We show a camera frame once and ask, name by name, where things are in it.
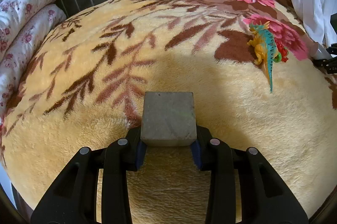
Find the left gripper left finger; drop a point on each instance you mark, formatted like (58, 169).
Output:
(71, 198)

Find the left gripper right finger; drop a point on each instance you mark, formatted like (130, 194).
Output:
(265, 197)

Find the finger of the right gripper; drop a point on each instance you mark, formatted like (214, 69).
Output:
(324, 58)

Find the grey cardboard box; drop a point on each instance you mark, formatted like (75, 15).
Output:
(168, 119)

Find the red green toy car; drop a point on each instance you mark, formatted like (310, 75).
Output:
(282, 55)

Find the teal orange toy dinosaur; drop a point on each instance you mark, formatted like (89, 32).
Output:
(265, 48)

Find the yellow floral plush blanket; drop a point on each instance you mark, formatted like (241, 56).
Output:
(85, 84)

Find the folded pink floral quilt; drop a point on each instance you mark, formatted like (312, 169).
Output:
(24, 25)

